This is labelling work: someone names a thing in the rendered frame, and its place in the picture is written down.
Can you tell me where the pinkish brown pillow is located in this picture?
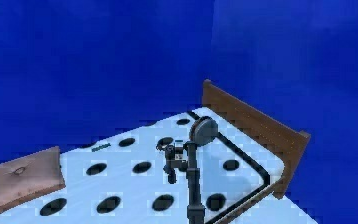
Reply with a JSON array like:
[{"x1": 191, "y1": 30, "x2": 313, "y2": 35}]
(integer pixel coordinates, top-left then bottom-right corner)
[{"x1": 0, "y1": 145, "x2": 67, "y2": 220}]

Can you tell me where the grey round disc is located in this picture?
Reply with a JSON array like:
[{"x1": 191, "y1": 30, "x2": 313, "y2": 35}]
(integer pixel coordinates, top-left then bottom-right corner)
[{"x1": 188, "y1": 115, "x2": 220, "y2": 148}]

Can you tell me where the small dark teal flat thing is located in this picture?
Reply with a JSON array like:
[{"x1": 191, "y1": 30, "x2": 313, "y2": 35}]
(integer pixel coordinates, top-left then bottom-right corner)
[{"x1": 91, "y1": 142, "x2": 112, "y2": 153}]

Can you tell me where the brown bed with spotted cover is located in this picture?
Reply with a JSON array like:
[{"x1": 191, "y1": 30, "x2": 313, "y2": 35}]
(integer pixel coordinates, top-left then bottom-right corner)
[{"x1": 0, "y1": 79, "x2": 319, "y2": 224}]

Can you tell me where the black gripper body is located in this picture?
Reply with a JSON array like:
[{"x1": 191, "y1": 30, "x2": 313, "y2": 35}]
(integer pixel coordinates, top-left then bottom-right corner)
[{"x1": 163, "y1": 144, "x2": 179, "y2": 172}]

